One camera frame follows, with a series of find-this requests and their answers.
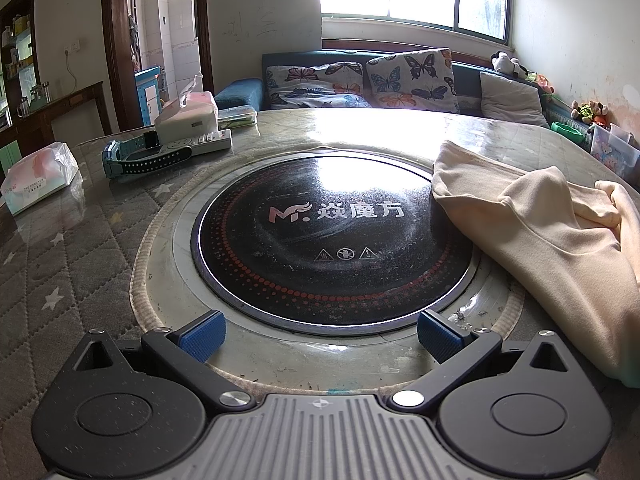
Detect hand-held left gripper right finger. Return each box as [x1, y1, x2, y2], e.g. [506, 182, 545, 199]
[389, 310, 583, 408]

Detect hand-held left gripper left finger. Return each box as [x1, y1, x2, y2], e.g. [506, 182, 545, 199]
[65, 310, 253, 409]

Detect cream garment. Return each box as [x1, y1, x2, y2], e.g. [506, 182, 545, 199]
[431, 140, 640, 388]

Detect round black induction cooktop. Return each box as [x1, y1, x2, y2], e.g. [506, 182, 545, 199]
[191, 154, 482, 336]

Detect white remote control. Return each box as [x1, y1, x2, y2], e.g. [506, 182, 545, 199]
[187, 129, 234, 157]

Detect blue smartwatch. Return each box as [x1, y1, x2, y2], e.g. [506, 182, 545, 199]
[101, 130, 195, 180]

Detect white tissue box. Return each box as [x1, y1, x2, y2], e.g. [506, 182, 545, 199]
[154, 74, 220, 146]

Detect clear plastic food container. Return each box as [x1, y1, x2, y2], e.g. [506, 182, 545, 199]
[217, 105, 258, 130]

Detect white pink soft tissue pack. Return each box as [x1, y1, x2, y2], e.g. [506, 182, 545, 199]
[0, 141, 83, 217]

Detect green plastic bowl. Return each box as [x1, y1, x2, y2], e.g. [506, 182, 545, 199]
[550, 121, 587, 143]

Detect teal sofa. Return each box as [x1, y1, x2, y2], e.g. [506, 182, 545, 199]
[214, 50, 551, 128]

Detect clear plastic storage box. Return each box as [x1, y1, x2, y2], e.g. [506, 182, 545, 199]
[589, 122, 640, 186]

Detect blue cabinet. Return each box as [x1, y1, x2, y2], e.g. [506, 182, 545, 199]
[134, 66, 163, 127]

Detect plain grey pillow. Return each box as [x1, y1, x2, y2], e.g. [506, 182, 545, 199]
[479, 71, 550, 128]

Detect square butterfly print cushion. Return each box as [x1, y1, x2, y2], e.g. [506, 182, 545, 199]
[365, 48, 460, 114]

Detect dark wooden sideboard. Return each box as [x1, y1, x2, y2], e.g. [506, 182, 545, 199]
[0, 81, 112, 161]

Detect brown plush toys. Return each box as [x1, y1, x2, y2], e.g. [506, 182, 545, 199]
[570, 100, 608, 128]

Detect colourful plush toy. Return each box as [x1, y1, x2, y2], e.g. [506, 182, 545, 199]
[527, 72, 556, 95]

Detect panda plush toy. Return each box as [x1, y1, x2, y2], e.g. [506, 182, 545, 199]
[491, 51, 530, 80]

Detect wide butterfly print cushion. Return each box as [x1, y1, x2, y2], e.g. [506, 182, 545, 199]
[264, 61, 373, 110]

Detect wooden shelf cabinet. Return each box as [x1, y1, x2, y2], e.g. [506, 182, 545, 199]
[0, 0, 41, 131]

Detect dark wooden door frame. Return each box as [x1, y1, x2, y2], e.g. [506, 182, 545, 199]
[101, 0, 215, 133]

